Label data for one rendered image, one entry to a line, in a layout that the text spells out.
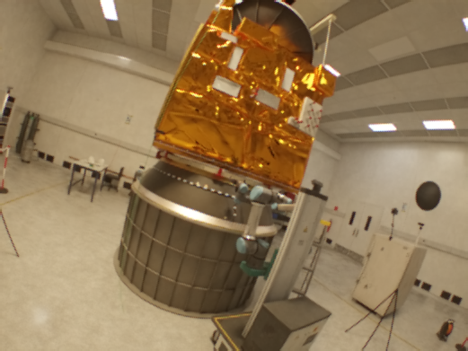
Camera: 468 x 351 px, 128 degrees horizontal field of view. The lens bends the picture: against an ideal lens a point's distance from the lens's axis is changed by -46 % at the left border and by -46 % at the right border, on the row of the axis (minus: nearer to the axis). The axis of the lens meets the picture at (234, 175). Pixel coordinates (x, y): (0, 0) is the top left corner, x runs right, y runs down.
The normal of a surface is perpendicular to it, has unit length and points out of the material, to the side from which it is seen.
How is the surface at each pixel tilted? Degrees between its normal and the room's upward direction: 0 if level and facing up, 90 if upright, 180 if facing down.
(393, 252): 90
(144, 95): 90
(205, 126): 89
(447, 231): 90
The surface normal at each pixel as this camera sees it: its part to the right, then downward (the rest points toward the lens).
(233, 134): 0.37, 0.07
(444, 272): -0.89, -0.29
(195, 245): 0.11, 0.03
